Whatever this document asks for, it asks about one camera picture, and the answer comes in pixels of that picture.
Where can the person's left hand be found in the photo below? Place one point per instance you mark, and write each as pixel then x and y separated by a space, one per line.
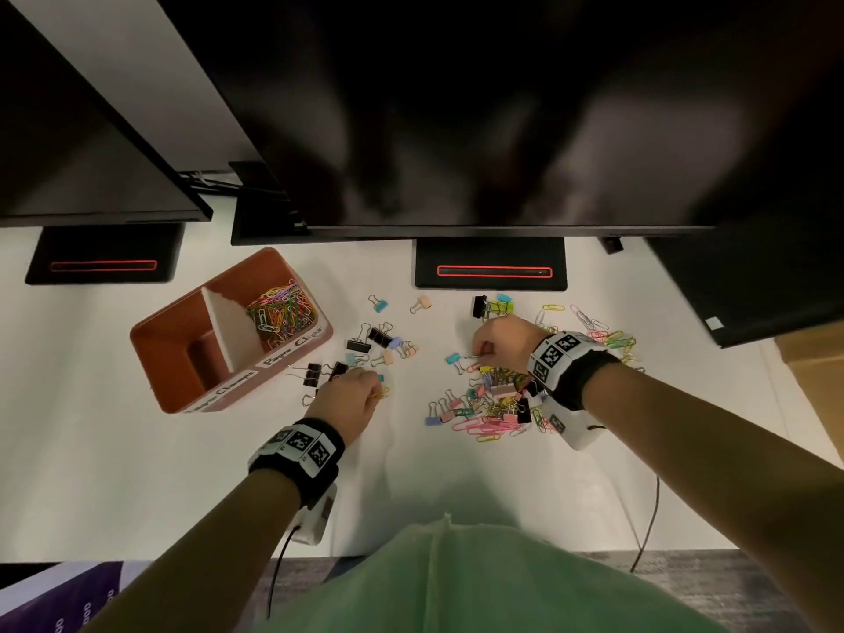
pixel 346 402

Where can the person's right hand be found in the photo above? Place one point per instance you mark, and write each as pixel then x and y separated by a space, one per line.
pixel 511 346

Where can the single black binder clip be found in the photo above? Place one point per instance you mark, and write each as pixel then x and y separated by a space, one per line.
pixel 338 370
pixel 311 375
pixel 380 338
pixel 358 347

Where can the pile of mixed coloured clips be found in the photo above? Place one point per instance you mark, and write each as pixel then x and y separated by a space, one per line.
pixel 501 388

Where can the pile of colorful paper clips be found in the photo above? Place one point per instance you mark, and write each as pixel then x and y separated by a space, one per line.
pixel 488 428

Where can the small pink binder clip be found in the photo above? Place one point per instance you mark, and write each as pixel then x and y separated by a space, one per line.
pixel 425 302

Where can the small blue binder clip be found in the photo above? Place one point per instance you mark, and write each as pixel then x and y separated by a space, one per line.
pixel 380 306

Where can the sorted heap of paper clips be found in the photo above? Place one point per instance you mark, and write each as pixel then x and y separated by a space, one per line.
pixel 280 316

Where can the orange divided sorting box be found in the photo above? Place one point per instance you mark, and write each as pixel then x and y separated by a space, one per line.
pixel 165 355

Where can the person's left forearm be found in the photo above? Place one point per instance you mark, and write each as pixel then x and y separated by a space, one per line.
pixel 198 560

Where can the person's right forearm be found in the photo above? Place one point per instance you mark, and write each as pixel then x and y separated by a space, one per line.
pixel 712 494

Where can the plain cardboard box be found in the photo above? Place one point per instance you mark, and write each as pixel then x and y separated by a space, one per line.
pixel 817 382

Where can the black left wristband with markers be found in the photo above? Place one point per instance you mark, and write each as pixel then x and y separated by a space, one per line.
pixel 297 451

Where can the black laptop with orange stripe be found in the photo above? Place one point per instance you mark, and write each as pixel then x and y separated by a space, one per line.
pixel 491 253

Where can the green shirt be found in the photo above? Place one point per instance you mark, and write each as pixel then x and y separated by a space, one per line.
pixel 475 586

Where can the wide black computer monitor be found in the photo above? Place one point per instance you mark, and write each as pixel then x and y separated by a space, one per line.
pixel 494 105

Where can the black monitor stand red stripe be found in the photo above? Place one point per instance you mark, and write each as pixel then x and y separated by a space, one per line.
pixel 105 243

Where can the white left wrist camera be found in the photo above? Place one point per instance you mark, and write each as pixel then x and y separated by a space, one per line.
pixel 316 520

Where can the small black bracket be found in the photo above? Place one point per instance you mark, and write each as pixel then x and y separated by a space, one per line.
pixel 611 245

